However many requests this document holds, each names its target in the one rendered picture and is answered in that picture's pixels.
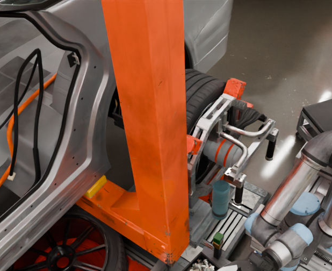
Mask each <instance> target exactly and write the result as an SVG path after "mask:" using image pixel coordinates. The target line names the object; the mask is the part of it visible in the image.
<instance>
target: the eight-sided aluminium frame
mask: <svg viewBox="0 0 332 271"><path fill-rule="evenodd" d="M221 106H222V107H221ZM231 106H233V116H232V126H233V125H234V124H237V123H238V118H239V119H240V117H241V114H242V112H243V110H244V109H245V108H246V107H247V103H246V102H244V101H241V100H239V99H236V98H235V97H233V96H230V95H227V94H224V93H223V94H222V95H221V96H220V98H219V99H218V100H217V101H216V102H215V103H214V104H213V105H212V106H211V107H210V108H209V110H208V111H207V112H206V113H205V114H204V115H203V116H201V117H200V119H199V120H198V122H197V124H196V128H195V130H194V133H193V135H192V136H193V137H195V138H197V139H198V138H199V136H200V133H201V131H203V133H202V135H201V138H200V140H202V141H203V142H202V144H201V147H200V149H199V152H198V154H197V155H193V157H192V159H190V157H191V155H189V154H187V176H188V197H189V198H196V197H200V196H206V195H208V194H209V193H210V192H211V190H212V188H213V183H214V182H215V181H217V180H219V179H220V178H221V177H222V175H223V174H224V173H225V172H226V170H227V169H228V168H226V167H224V166H222V165H220V164H217V163H216V164H215V166H214V167H213V168H212V169H211V171H210V172H209V173H208V174H207V176H206V177H205V178H204V179H203V181H202V182H201V183H200V184H196V165H197V162H198V160H199V157H200V155H201V153H202V150H203V148H204V146H205V143H206V141H207V138H208V136H209V134H210V132H211V130H212V128H213V127H214V126H215V124H216V123H217V122H218V121H219V119H221V118H222V116H223V115H224V114H225V113H226V112H227V111H228V110H229V108H230V107H231ZM220 107H221V108H220ZM219 108H220V109H219ZM216 110H218V111H217V113H216V114H215V115H214V116H213V117H212V114H214V113H215V111H216ZM239 110H240V116H239ZM211 117H212V118H211ZM210 118H211V119H210ZM229 135H230V136H232V137H235V138H236V139H237V140H239V141H240V140H241V138H242V136H243V135H240V134H237V133H235V132H232V131H231V132H230V134H229ZM218 169H220V170H219V172H218V173H217V174H216V176H215V177H214V178H213V180H212V181H211V182H210V183H209V185H207V183H208V182H209V181H210V179H211V178H212V177H213V176H214V174H215V173H216V172H217V171H218Z"/></svg>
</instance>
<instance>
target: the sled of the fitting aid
mask: <svg viewBox="0 0 332 271"><path fill-rule="evenodd" d="M235 189H236V187H234V186H232V185H230V192H229V202H230V200H231V199H232V198H233V196H234V195H235ZM215 221H216V219H215V218H213V216H212V214H211V213H210V215H209V216H208V217H207V219H206V220H205V221H204V223H203V224H202V226H201V227H200V228H199V230H198V231H197V233H196V234H195V235H194V236H193V238H192V239H191V238H190V243H189V245H190V246H192V247H193V248H195V249H196V248H197V246H198V245H199V244H200V242H201V241H202V239H203V238H204V236H205V235H206V234H207V232H208V231H209V230H210V228H211V227H212V225H213V224H214V223H215Z"/></svg>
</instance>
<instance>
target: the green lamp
mask: <svg viewBox="0 0 332 271"><path fill-rule="evenodd" d="M223 239H224V235H223V234H221V233H219V232H217V233H216V234H215V235H214V237H213V241H214V242H215V243H217V244H219V245H220V244H221V243H222V241H223Z"/></svg>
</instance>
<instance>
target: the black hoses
mask: <svg viewBox="0 0 332 271"><path fill-rule="evenodd" d="M257 120H260V121H262V122H265V121H266V120H267V116H265V115H264V114H263V113H259V112H258V111H257V110H255V109H252V108H250V107H246V108H245V109H244V110H243V112H242V114H241V117H240V119H239V122H238V124H234V125H233V126H234V127H237V128H239V129H242V130H245V127H246V126H248V125H250V124H252V123H254V122H255V121H257Z"/></svg>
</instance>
